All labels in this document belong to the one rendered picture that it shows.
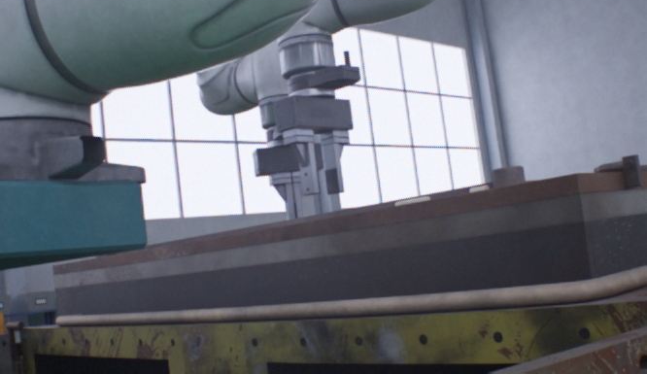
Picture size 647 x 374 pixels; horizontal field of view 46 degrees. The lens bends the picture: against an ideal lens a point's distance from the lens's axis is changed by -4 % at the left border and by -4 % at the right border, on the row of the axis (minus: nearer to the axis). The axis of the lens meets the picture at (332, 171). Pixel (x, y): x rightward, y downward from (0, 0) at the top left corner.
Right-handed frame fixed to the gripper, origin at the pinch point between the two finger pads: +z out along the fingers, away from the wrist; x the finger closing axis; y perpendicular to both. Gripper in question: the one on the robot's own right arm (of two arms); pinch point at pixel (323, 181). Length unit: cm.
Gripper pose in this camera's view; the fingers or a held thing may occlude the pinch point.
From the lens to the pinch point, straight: 125.2
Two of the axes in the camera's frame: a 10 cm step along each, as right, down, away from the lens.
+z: 1.2, 9.9, -1.1
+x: -6.9, 0.1, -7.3
